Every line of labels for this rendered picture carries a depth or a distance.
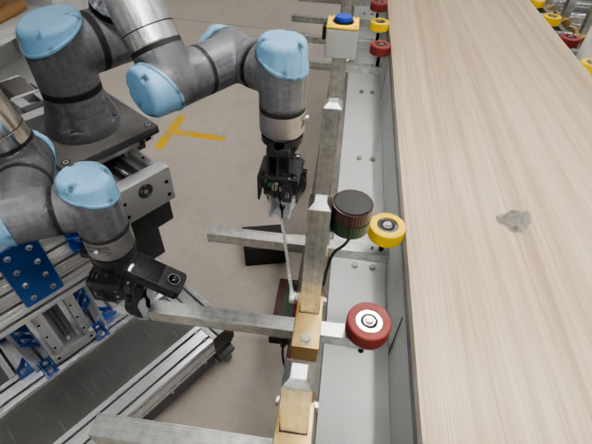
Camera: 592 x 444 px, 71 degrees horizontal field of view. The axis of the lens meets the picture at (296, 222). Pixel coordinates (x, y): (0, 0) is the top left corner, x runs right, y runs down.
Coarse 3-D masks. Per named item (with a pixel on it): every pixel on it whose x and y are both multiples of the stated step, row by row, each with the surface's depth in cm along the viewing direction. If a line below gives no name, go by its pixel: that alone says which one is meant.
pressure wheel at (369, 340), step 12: (360, 312) 76; (372, 312) 76; (384, 312) 76; (348, 324) 74; (360, 324) 74; (372, 324) 74; (384, 324) 74; (348, 336) 75; (360, 336) 73; (372, 336) 73; (384, 336) 73; (372, 348) 74
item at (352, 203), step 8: (344, 192) 63; (352, 192) 63; (360, 192) 63; (336, 200) 61; (344, 200) 61; (352, 200) 61; (360, 200) 61; (368, 200) 61; (344, 208) 60; (352, 208) 60; (360, 208) 60; (368, 208) 60; (328, 240) 65; (336, 248) 69; (328, 264) 72
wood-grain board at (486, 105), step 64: (448, 0) 205; (512, 0) 208; (448, 64) 153; (512, 64) 155; (576, 64) 157; (448, 128) 122; (512, 128) 124; (576, 128) 125; (448, 192) 102; (512, 192) 102; (576, 192) 103; (448, 256) 87; (512, 256) 88; (576, 256) 88; (448, 320) 76; (512, 320) 77; (576, 320) 77; (448, 384) 68; (512, 384) 68; (576, 384) 68
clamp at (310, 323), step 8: (320, 304) 81; (296, 312) 80; (304, 312) 80; (320, 312) 80; (296, 320) 78; (304, 320) 79; (312, 320) 79; (320, 320) 79; (296, 328) 77; (304, 328) 77; (312, 328) 77; (320, 328) 78; (296, 336) 76; (312, 336) 76; (296, 344) 75; (312, 344) 75; (296, 352) 76; (304, 352) 76; (312, 352) 76; (312, 360) 78
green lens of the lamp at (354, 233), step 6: (330, 222) 63; (336, 222) 62; (336, 228) 62; (342, 228) 61; (348, 228) 61; (354, 228) 61; (360, 228) 61; (366, 228) 62; (336, 234) 63; (342, 234) 62; (348, 234) 62; (354, 234) 62; (360, 234) 62
